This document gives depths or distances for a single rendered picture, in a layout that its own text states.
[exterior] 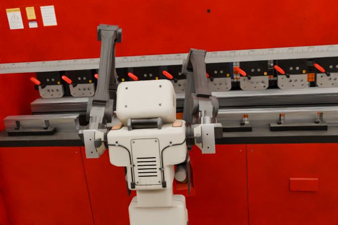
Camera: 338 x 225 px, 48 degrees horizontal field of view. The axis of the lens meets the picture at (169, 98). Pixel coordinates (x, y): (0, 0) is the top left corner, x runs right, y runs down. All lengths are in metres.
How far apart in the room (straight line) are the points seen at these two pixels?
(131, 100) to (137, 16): 0.83
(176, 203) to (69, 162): 1.04
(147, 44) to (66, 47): 0.48
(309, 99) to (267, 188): 0.61
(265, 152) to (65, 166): 1.20
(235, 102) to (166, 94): 1.13
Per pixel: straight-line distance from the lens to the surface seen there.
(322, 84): 2.17
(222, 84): 2.12
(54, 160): 2.45
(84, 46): 2.23
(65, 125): 2.45
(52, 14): 2.27
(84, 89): 2.31
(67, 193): 2.53
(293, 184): 2.25
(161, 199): 1.48
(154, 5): 2.08
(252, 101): 2.43
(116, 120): 2.14
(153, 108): 1.34
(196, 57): 1.73
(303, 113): 2.22
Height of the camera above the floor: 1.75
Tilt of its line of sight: 18 degrees down
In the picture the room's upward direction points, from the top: 5 degrees counter-clockwise
